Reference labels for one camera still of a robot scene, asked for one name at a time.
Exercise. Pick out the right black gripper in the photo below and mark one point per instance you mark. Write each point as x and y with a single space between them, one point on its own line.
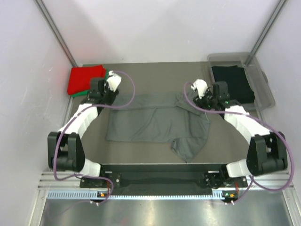
200 101

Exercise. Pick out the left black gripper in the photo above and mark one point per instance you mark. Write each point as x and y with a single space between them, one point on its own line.
113 94

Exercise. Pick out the grey t shirt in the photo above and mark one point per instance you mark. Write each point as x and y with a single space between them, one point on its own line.
161 118

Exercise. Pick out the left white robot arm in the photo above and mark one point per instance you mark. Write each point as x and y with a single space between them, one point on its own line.
65 149

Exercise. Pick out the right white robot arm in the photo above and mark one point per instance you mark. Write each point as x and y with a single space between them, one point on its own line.
266 152

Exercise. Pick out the green folded t shirt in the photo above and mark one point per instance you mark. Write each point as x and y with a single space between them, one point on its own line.
82 93

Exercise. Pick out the black t shirt in bin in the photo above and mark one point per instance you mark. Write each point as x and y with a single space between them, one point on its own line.
238 85

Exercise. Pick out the red folded t shirt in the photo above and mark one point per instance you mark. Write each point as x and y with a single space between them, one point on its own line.
84 78

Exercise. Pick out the clear plastic bin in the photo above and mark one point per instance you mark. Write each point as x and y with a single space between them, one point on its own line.
255 76

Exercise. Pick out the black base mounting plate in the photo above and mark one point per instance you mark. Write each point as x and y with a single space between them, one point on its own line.
168 178

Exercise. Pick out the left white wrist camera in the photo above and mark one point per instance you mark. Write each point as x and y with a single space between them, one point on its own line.
113 80

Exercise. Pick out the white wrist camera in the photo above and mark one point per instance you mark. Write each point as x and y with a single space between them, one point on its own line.
113 80
199 86

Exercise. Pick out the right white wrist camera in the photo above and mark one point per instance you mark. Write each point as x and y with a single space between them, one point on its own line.
199 86

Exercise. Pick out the aluminium front rail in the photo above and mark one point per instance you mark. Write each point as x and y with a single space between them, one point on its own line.
47 181

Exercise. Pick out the right aluminium frame post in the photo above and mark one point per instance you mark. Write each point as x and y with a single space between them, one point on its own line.
266 29

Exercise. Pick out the aluminium frame post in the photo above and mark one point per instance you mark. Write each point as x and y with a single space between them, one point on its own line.
266 29
54 29

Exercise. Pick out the left aluminium frame post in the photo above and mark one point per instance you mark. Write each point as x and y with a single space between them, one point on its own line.
54 29

